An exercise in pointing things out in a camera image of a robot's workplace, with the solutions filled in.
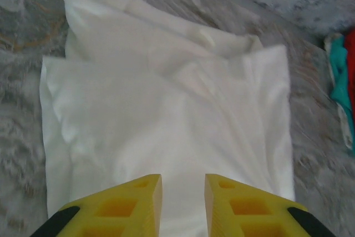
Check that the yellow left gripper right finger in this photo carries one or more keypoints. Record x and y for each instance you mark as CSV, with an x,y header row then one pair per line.
x,y
222,206

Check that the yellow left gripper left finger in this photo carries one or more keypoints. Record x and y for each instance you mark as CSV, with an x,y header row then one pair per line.
x,y
138,206

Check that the white t-shirt with red print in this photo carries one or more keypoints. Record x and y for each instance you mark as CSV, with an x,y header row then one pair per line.
x,y
166,109

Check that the teal folded t-shirt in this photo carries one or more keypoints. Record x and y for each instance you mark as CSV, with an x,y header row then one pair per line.
x,y
339,81

